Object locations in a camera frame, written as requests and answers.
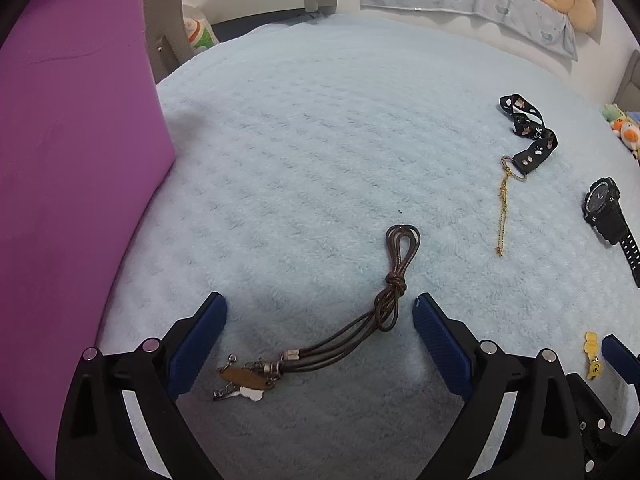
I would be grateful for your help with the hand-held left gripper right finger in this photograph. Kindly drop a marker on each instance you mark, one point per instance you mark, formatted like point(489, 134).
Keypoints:
point(442, 350)

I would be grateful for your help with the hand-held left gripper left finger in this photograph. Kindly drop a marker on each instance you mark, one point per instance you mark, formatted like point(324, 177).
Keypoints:
point(195, 350)

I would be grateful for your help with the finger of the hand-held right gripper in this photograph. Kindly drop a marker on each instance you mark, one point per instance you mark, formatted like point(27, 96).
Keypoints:
point(620, 357)

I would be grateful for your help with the purple plastic basin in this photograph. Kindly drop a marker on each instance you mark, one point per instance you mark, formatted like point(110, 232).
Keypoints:
point(75, 160)

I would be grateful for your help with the yellow charm earrings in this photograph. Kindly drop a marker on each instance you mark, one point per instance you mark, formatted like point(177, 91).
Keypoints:
point(592, 342)

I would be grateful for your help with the black wristwatch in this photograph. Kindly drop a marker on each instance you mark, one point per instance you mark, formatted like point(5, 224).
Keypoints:
point(602, 205)

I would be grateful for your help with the small colourful plush toys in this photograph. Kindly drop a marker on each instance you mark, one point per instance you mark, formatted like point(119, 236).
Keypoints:
point(625, 130)

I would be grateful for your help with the light blue blanket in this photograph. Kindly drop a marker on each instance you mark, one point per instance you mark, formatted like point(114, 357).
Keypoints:
point(325, 135)

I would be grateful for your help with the white plastic bag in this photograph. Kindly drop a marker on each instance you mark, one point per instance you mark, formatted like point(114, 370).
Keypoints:
point(200, 30)

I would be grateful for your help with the grey chair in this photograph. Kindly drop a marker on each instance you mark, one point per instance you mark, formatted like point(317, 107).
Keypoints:
point(165, 20)

